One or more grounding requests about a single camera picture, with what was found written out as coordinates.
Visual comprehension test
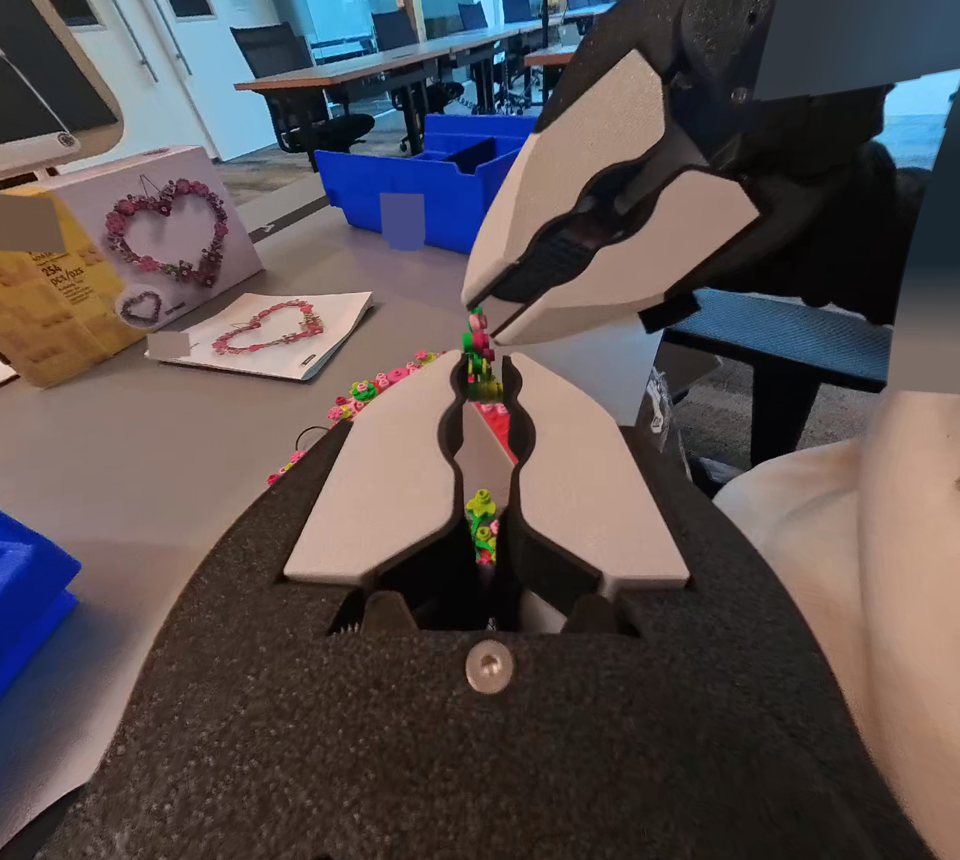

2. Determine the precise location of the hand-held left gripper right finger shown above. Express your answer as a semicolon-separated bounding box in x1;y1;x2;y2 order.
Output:
501;351;693;598

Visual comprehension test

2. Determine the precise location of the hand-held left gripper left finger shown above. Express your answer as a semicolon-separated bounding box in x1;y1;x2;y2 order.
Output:
282;351;465;589

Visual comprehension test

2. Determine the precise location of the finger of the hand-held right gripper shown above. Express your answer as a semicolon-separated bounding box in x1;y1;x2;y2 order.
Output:
487;166;762;348
459;48;710;312

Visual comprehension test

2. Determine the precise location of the green toy brick vine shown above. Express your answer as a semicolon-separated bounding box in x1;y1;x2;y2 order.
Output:
462;331;505;403

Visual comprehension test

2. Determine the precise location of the grey desk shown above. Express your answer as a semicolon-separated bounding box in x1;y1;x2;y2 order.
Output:
0;200;676;860

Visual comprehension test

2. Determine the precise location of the short wooden-edged table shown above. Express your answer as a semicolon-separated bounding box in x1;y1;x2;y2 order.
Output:
523;44;582;103

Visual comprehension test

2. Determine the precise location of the heart-shaped toy brick wreath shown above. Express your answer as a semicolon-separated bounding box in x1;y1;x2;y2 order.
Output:
266;350;520;568

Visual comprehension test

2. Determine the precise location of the clear plastic bag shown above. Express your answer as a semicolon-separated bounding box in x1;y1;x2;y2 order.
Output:
643;365;687;478

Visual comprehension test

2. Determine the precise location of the blue plastic bin with dividers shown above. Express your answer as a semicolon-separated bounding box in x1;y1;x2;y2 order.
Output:
315;113;541;255

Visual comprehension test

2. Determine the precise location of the heart-print instruction booklet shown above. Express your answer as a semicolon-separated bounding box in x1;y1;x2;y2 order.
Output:
146;291;375;382

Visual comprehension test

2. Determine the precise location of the black office chair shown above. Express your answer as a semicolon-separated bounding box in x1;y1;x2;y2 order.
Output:
371;11;466;156
228;22;376;172

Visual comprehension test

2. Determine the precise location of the long wooden-edged table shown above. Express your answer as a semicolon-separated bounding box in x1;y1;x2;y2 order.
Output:
234;23;541;159

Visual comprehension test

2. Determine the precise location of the person's white clothing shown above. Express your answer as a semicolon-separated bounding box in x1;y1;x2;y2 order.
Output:
712;387;960;860

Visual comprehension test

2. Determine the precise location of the white door with phone sign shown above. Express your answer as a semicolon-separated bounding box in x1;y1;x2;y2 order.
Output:
97;0;286;159

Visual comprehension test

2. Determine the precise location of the heart-print toy set box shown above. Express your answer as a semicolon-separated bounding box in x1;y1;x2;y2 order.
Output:
0;146;264;388

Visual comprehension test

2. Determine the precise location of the white-framed monitor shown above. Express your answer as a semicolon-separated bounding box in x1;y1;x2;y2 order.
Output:
0;0;125;174

